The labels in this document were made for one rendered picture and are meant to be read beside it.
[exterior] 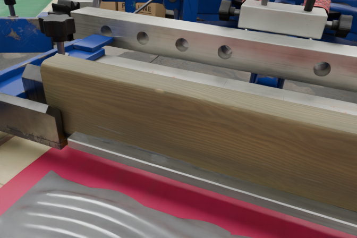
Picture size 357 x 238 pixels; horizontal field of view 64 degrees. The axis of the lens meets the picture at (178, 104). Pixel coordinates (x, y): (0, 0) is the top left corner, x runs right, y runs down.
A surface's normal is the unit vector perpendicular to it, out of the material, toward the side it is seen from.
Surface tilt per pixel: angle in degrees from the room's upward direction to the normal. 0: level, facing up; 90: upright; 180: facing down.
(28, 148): 0
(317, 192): 90
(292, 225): 0
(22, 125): 90
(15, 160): 0
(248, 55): 90
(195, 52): 90
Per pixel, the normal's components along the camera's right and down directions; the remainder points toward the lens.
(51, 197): 0.04, -0.55
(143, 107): -0.34, 0.45
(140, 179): 0.06, -0.87
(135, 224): -0.20, -0.50
